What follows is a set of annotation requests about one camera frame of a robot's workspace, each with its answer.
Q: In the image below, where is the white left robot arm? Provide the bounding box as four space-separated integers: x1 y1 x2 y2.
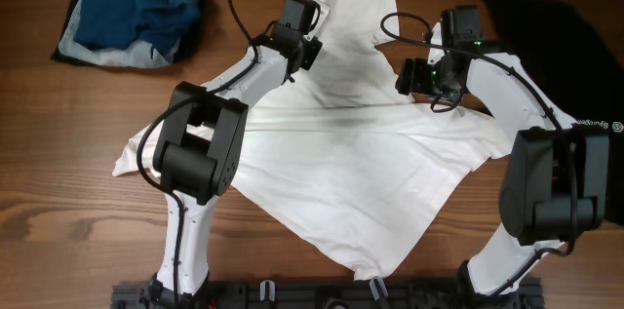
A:
148 0 330 308

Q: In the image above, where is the black garment with logo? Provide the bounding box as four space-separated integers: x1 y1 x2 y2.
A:
483 0 623 225

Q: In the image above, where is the black folded garment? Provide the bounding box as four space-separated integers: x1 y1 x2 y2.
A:
51 0 207 68

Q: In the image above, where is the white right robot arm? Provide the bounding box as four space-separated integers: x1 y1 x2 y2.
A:
396 6 609 307

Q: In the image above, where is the white Puma t-shirt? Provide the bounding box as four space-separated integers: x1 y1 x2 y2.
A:
111 0 579 282

